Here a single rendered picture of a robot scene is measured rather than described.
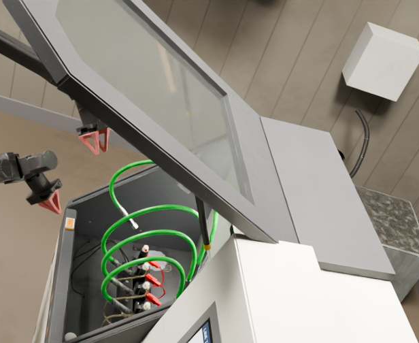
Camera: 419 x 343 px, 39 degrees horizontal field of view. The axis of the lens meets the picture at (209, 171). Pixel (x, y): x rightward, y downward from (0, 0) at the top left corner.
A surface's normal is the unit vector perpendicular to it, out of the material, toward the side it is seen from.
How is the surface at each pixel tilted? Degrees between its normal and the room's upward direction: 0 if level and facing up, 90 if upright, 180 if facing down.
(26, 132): 0
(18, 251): 0
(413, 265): 90
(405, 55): 90
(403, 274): 90
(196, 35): 90
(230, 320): 76
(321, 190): 0
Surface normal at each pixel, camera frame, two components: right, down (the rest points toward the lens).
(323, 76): -0.04, 0.57
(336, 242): 0.32, -0.77
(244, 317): -0.84, -0.37
